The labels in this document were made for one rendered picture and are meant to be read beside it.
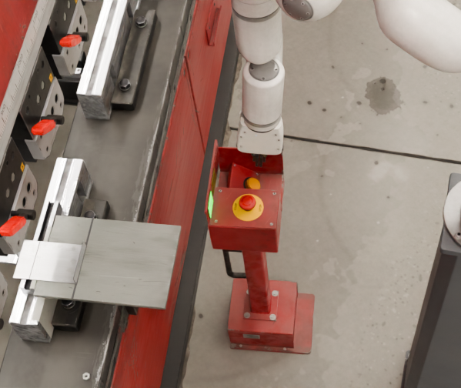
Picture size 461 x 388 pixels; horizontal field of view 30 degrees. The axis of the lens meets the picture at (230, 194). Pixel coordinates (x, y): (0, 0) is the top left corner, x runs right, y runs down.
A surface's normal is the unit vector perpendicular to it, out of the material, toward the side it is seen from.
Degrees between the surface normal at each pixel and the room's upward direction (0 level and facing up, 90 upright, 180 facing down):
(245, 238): 90
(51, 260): 0
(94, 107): 90
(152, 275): 0
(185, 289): 0
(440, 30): 40
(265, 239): 90
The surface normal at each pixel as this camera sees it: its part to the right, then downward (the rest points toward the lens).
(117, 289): -0.08, -0.52
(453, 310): -0.24, 0.84
